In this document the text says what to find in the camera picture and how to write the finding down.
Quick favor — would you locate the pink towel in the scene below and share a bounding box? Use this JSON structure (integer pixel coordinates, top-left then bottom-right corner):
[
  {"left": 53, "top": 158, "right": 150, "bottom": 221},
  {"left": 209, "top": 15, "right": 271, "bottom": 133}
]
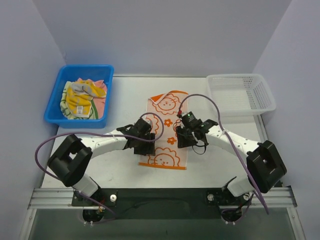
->
[{"left": 75, "top": 78, "right": 108, "bottom": 120}]

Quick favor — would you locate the white perforated plastic basket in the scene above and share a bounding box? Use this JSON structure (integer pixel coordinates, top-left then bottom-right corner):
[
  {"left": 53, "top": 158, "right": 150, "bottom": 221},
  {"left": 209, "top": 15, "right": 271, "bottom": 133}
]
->
[{"left": 206, "top": 73, "right": 276, "bottom": 117}]

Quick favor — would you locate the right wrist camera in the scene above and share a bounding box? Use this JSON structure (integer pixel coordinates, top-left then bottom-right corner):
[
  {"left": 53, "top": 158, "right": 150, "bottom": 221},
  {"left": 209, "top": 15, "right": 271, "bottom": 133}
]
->
[{"left": 181, "top": 111, "right": 203, "bottom": 130}]

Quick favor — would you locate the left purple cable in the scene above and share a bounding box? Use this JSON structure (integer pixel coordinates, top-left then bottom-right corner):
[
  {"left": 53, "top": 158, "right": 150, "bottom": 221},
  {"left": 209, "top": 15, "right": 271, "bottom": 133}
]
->
[{"left": 34, "top": 112, "right": 165, "bottom": 223}]

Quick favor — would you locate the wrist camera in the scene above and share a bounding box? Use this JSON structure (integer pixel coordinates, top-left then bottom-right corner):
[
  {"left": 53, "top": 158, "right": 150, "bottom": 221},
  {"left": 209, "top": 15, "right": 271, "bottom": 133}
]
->
[
  {"left": 181, "top": 111, "right": 203, "bottom": 130},
  {"left": 145, "top": 119, "right": 153, "bottom": 129}
]

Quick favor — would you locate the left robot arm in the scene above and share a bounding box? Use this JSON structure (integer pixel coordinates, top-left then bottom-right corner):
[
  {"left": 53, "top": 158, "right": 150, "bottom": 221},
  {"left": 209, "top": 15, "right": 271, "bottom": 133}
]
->
[{"left": 47, "top": 118, "right": 156, "bottom": 202}]

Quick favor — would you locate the blue plastic bin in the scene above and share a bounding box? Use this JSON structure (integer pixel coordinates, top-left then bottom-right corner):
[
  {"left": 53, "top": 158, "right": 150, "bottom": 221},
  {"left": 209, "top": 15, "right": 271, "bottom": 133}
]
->
[{"left": 44, "top": 64, "right": 114, "bottom": 129}]

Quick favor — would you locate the purple cable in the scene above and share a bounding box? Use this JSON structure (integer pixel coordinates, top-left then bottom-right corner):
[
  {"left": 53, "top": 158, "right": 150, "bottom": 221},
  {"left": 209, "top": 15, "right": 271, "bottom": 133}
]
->
[
  {"left": 34, "top": 112, "right": 165, "bottom": 223},
  {"left": 177, "top": 93, "right": 270, "bottom": 215}
]

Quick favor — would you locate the yellow patterned towel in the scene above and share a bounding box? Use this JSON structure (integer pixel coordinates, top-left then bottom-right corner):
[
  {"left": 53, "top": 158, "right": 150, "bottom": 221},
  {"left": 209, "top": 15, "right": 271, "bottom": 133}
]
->
[{"left": 59, "top": 78, "right": 108, "bottom": 120}]

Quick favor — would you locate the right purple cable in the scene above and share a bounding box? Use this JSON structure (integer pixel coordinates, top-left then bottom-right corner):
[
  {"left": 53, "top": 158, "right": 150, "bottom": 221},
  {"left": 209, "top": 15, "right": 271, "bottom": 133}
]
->
[{"left": 177, "top": 93, "right": 270, "bottom": 215}]

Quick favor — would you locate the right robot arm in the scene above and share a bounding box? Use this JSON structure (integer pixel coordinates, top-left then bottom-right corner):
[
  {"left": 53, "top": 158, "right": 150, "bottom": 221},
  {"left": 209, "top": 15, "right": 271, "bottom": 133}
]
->
[{"left": 175, "top": 119, "right": 287, "bottom": 197}]

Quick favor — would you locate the orange lion print towel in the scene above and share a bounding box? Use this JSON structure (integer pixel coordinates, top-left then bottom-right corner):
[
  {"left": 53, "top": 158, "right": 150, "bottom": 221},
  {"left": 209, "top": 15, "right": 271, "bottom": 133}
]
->
[{"left": 138, "top": 90, "right": 189, "bottom": 170}]

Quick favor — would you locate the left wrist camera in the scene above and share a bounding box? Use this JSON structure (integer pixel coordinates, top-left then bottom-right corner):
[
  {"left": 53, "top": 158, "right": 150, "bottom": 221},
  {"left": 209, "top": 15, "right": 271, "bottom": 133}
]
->
[{"left": 145, "top": 119, "right": 153, "bottom": 129}]

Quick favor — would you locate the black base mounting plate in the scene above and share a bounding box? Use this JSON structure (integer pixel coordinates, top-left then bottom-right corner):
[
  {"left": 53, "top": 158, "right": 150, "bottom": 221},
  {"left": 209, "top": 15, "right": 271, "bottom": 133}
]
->
[{"left": 74, "top": 188, "right": 250, "bottom": 222}]

